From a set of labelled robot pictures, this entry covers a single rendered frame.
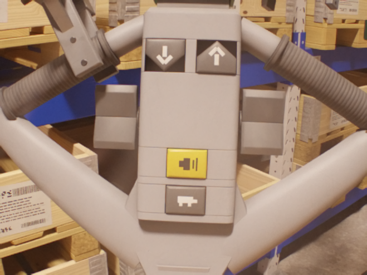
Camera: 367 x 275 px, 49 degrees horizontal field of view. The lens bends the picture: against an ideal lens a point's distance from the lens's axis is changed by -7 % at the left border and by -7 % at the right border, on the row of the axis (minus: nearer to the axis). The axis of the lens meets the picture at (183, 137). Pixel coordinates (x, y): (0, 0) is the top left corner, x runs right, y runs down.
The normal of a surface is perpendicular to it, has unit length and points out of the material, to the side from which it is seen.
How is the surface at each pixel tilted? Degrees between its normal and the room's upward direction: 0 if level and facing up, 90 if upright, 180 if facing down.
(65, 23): 100
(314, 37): 90
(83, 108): 90
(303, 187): 67
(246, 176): 90
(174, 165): 74
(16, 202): 90
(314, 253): 0
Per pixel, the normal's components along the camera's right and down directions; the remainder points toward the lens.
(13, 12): 0.65, 0.26
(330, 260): 0.02, -0.94
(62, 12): 0.18, 0.49
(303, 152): -0.77, 0.19
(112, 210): 0.03, -0.04
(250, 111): -0.06, 0.34
